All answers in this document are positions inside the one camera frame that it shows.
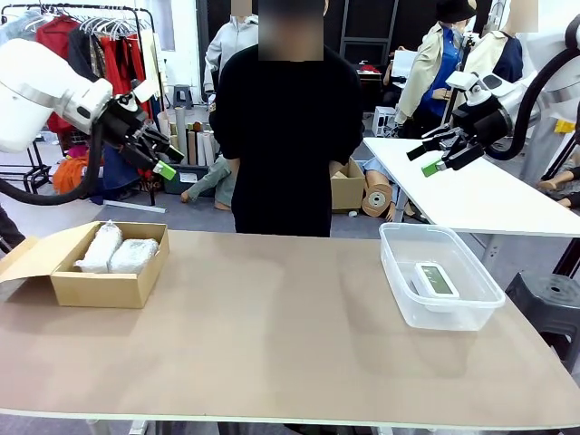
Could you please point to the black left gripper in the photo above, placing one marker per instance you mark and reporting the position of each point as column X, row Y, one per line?
column 122, row 120

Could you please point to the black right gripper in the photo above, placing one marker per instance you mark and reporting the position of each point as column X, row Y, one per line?
column 487, row 120

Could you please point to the bubble-wrapped clock with visible display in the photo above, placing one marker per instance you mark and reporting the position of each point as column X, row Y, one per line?
column 133, row 256

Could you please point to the bubble-wrapped clock with hidden display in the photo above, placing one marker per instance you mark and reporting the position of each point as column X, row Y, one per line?
column 99, row 251

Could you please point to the unwrapped white digital clock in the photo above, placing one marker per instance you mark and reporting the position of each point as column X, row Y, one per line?
column 435, row 278

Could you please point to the person's right forearm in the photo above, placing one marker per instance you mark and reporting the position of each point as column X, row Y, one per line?
column 232, row 165

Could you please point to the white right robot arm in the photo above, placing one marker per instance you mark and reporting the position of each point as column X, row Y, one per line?
column 557, row 113

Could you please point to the white side table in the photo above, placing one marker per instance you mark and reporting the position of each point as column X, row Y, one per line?
column 476, row 195

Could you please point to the floor mannequin in grey clothes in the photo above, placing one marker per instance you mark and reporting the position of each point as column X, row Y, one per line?
column 222, row 181

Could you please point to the small dark stool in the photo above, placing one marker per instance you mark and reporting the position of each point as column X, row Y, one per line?
column 182, row 95

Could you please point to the white computer case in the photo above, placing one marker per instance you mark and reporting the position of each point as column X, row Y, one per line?
column 385, row 120

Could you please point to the brown paper roll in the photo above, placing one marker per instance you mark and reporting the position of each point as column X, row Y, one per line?
column 376, row 199

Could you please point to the orange cloth pile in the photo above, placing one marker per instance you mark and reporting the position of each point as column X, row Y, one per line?
column 68, row 174

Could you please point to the yellow sign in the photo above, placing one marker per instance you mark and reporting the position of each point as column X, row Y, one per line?
column 564, row 126

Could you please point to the person in black sweater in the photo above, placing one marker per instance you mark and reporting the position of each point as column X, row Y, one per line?
column 285, row 136

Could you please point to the brown cardboard box with flap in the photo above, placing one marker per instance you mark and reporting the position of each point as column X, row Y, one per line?
column 109, row 290

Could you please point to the black clothes rack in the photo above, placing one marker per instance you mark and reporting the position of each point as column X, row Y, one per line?
column 90, row 10

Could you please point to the red hanging garment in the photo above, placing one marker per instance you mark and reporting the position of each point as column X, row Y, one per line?
column 54, row 31

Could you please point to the clear plastic bin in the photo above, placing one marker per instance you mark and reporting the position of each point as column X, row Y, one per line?
column 444, row 319

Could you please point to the dark clothed bystander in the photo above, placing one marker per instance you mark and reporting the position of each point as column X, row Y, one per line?
column 9, row 231

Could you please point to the black plastic stool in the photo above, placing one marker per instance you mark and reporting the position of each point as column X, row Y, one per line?
column 548, row 299

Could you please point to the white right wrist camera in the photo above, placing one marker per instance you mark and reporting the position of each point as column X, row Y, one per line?
column 462, row 82

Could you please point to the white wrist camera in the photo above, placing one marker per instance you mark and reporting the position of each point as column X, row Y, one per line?
column 462, row 82
column 141, row 89

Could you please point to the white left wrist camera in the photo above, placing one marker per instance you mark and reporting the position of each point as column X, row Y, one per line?
column 141, row 89

